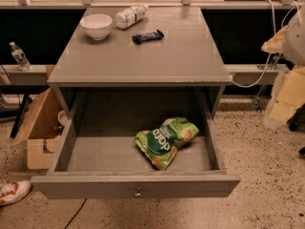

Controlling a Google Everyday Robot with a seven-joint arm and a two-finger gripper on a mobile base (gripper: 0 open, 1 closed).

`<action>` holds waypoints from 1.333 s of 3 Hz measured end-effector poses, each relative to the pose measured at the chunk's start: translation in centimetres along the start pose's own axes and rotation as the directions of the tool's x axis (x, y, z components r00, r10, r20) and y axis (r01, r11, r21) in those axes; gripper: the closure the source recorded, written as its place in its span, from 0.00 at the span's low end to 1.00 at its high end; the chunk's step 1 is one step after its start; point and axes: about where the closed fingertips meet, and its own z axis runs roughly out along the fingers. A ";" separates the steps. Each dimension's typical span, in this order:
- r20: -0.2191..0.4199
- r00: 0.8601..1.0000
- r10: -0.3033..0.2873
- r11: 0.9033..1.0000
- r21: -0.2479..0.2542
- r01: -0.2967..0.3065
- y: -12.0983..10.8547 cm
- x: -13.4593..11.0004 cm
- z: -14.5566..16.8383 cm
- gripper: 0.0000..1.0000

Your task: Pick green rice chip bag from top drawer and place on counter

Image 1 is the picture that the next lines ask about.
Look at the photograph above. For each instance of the grey cabinet with counter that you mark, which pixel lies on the grey cabinet with counter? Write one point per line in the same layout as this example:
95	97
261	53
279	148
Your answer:
186	56

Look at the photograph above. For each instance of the black stand leg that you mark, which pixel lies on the black stand leg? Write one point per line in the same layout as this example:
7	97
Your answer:
20	113

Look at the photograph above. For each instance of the clear plastic water bottle lying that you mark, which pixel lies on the clear plastic water bottle lying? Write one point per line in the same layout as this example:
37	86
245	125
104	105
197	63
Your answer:
130	16

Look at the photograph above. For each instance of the green rice chip bag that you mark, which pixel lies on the green rice chip bag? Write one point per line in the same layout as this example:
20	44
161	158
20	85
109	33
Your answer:
161	145

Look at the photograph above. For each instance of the white and red sneaker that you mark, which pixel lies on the white and red sneaker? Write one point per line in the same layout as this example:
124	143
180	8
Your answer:
11	192

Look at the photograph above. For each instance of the white ceramic bowl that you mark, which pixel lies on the white ceramic bowl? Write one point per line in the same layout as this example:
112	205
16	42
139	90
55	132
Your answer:
96	26

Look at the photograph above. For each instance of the grey side ledge rail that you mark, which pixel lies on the grey side ledge rail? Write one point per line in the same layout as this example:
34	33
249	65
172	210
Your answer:
254	74

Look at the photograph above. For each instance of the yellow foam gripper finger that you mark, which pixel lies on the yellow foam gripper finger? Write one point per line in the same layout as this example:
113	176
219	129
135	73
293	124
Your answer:
276	43
288	95

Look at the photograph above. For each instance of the open grey top drawer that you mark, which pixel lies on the open grey top drawer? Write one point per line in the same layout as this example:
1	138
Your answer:
98	157

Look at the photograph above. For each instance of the upright water bottle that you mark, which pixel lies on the upright water bottle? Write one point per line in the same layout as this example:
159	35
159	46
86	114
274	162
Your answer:
20	57

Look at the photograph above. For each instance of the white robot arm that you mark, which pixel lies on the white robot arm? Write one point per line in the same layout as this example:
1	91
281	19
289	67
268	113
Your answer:
294	46

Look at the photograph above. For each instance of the cardboard box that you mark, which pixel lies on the cardboard box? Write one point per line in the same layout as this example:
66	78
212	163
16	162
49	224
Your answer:
41	128

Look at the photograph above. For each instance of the dark blue snack bar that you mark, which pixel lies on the dark blue snack bar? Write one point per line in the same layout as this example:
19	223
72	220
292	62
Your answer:
147	37

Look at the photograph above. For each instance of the metal drawer knob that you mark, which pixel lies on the metal drawer knob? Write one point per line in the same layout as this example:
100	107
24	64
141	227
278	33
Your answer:
138	193

